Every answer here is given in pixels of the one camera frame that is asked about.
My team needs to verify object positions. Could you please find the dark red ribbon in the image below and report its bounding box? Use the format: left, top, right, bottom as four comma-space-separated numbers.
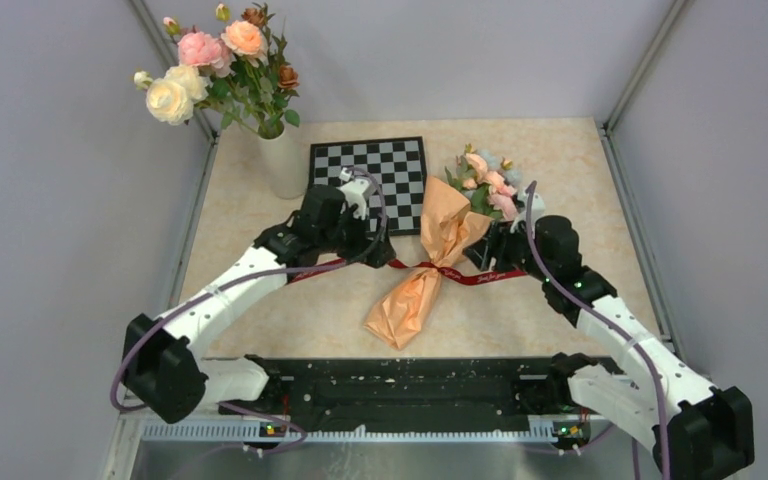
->
287, 259, 528, 287

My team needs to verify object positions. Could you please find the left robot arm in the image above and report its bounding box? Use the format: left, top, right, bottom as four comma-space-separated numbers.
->
110, 177, 395, 424

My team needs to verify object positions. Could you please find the white ceramic vase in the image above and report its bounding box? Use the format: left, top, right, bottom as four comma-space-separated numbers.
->
258, 126, 309, 199

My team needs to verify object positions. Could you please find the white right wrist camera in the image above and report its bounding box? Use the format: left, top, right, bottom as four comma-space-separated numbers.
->
509, 189, 546, 234

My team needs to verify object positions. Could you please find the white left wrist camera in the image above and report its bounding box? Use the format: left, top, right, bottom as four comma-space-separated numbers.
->
338, 167, 373, 220

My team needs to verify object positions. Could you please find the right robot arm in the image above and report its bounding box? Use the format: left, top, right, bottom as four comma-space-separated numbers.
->
464, 215, 755, 479

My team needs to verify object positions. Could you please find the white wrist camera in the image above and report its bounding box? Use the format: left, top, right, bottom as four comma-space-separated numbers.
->
338, 167, 373, 220
509, 189, 546, 234

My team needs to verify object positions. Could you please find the orange paper bouquet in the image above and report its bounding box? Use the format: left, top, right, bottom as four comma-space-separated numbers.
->
364, 145, 522, 350

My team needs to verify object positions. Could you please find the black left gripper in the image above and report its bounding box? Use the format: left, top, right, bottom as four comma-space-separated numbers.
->
317, 203, 394, 267

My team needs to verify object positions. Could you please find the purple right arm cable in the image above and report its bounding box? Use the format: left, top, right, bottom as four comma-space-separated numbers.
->
523, 180, 673, 480

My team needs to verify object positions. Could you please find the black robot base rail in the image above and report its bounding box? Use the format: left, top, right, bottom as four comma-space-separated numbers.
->
218, 357, 596, 438

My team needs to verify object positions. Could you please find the black white checkerboard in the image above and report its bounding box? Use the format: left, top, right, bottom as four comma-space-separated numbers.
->
309, 136, 427, 236

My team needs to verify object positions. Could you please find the flower bunch in vase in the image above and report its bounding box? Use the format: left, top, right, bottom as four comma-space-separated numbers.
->
133, 2, 301, 139

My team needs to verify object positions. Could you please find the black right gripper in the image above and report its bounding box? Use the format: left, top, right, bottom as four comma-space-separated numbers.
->
463, 218, 553, 283

